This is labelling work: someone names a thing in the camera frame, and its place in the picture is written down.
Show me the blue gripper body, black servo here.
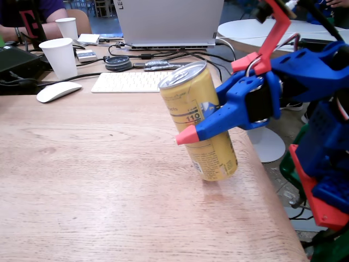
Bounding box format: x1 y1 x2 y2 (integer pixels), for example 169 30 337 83
245 71 283 121

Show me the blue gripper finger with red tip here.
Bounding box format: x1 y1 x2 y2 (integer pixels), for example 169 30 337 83
175 76 270 146

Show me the yellow Red Bull can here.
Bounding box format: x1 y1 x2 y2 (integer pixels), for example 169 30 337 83
157 60 239 182

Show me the bare forearm with wristband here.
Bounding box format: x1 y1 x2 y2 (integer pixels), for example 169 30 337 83
13 21 65 43

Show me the bare hand of seated person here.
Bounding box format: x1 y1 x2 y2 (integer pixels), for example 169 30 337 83
0 26 16 42

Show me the black and white shoe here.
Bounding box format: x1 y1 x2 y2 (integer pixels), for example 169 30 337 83
280 101 304 112

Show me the green table clamp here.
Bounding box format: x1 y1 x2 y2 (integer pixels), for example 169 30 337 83
310 226 349 262
278 124 310 197

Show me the grey foil wrapped packet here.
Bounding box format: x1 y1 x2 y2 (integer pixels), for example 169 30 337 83
143 60 184 72

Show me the black flat device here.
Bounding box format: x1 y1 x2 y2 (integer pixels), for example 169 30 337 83
298 38 338 52

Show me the white keyboard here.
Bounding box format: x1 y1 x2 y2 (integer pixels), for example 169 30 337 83
91 71 175 94

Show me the silver laptop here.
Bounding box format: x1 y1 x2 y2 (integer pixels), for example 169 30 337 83
113 0 226 52

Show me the dark grey round lid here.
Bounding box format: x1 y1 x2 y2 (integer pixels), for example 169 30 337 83
104 55 133 72

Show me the small silver box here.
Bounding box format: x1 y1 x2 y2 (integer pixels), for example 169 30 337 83
75 49 98 63

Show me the white power adapter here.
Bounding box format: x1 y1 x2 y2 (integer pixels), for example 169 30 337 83
77 33 101 46

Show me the white computer mouse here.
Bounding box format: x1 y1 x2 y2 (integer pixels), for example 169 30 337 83
36 81 83 104

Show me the white paper cup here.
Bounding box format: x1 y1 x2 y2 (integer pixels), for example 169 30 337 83
38 37 79 80
55 17 79 41

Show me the wooden chair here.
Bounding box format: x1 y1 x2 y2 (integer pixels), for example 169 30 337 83
66 9 93 35

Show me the person in purple shirt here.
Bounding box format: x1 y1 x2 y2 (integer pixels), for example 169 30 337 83
0 0 68 28

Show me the black electronics box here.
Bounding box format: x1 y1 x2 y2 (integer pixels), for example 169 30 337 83
0 45 46 81

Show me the black object with red letter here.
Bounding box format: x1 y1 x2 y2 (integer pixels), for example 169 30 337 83
17 0 49 51

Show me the red camera mount bracket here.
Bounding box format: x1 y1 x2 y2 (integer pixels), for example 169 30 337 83
231 0 292 76

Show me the white round pedestal table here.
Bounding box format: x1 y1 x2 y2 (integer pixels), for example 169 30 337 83
217 18 349 164

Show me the red robot base plate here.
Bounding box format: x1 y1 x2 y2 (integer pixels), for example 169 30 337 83
288 144 349 233

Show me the black camera cable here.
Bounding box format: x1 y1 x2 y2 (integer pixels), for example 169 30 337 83
299 0 345 42

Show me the long black cable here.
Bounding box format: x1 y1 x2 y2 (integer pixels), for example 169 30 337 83
0 71 103 88

